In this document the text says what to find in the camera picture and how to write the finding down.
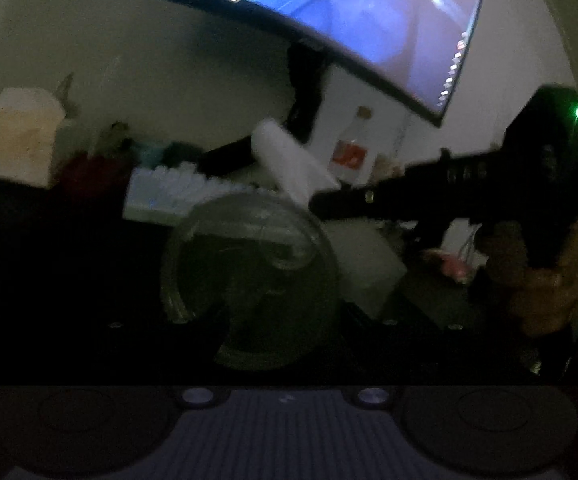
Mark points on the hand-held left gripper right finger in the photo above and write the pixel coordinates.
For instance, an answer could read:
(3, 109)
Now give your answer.
(399, 347)

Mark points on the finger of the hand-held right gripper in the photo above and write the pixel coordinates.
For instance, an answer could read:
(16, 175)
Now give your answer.
(431, 234)
(409, 195)

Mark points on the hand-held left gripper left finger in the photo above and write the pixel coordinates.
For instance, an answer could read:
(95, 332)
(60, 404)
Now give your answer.
(229, 330)

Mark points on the clear glass jar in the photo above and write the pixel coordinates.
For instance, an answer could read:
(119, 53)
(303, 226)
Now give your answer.
(279, 340)

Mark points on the white paper towel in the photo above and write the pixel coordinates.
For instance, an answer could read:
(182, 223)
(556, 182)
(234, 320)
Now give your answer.
(289, 160)

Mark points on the person's right hand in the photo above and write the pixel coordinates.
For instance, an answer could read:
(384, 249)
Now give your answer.
(544, 300)

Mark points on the cola bottle with red label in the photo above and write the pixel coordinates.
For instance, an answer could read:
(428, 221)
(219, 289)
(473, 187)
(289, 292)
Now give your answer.
(351, 155)

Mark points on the black monitor stand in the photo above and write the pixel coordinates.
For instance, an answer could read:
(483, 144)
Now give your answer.
(304, 90)

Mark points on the white computer keyboard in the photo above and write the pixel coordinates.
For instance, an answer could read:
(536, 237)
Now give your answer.
(159, 190)

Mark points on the curved computer monitor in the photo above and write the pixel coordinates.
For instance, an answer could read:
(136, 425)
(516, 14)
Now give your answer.
(369, 35)

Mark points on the dark round cup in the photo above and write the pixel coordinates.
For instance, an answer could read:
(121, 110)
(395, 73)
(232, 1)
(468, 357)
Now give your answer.
(181, 155)

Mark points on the teal bowl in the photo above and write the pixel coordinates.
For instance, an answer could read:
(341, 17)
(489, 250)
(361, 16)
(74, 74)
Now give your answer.
(149, 155)

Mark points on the dark red box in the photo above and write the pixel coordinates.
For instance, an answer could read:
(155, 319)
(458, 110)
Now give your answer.
(94, 175)

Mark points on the wooden tissue box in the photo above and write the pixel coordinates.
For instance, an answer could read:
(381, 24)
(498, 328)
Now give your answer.
(14, 145)

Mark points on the white tissue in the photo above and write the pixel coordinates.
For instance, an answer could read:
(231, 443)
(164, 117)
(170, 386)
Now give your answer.
(29, 100)

